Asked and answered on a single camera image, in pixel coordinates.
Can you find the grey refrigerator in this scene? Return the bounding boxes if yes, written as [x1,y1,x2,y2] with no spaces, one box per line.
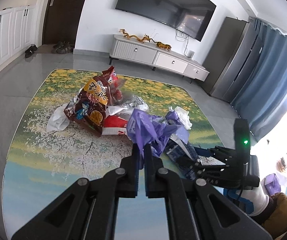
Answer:
[199,17,263,103]

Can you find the long golden dragon figurine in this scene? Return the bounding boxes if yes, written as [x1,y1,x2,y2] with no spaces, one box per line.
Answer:
[119,29,155,43]

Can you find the flower landscape floor mat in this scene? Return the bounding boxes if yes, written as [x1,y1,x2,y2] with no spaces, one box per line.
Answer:
[2,69,223,239]

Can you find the golden tiger figurine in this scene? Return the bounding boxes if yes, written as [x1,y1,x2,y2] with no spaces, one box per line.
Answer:
[156,42,172,51]

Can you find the small white router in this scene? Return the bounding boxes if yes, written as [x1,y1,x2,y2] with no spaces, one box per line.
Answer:
[186,50,194,59]

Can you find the purple plastic bag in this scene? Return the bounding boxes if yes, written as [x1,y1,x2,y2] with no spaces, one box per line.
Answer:
[126,109,189,157]

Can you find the white wall cupboards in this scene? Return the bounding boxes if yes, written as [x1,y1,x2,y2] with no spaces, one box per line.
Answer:
[0,0,42,71]

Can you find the black shoes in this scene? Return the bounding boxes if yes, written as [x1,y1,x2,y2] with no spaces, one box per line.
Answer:
[25,44,38,59]

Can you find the pile of dark shoes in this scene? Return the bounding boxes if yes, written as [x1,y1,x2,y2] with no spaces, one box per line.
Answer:
[51,41,74,55]

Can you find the dark brown door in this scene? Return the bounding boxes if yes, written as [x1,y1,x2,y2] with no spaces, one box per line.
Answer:
[42,0,85,44]

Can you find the brown snack bag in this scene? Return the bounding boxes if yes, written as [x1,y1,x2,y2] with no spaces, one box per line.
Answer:
[64,75,109,137]

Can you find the blue patterned wrapper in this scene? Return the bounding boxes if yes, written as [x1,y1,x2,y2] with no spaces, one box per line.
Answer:
[164,139,202,180]

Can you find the wall mounted black television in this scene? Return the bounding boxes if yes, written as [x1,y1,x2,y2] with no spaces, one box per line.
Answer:
[115,0,216,41]

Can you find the silver foil wrapper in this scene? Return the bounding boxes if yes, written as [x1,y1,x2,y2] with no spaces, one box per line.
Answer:
[120,95,149,114]

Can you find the red chip bag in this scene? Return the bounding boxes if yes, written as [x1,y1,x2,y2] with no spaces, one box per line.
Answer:
[102,66,126,106]

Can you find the white plastic bag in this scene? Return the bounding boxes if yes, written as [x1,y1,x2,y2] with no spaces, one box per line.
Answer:
[47,103,70,132]

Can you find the white TV cabinet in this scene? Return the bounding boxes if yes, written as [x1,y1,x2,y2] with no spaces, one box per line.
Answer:
[109,35,209,81]

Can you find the red white paper bag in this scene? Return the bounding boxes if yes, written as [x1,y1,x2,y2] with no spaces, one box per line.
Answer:
[102,115,128,135]

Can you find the blue curtain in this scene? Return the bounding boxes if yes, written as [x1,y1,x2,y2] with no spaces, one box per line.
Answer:
[231,18,287,141]

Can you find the right gloved hand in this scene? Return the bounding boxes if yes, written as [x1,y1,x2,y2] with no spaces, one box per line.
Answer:
[224,186,269,216]

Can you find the white crumpled tissue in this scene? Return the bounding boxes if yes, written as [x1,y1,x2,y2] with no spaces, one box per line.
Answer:
[168,106,192,130]

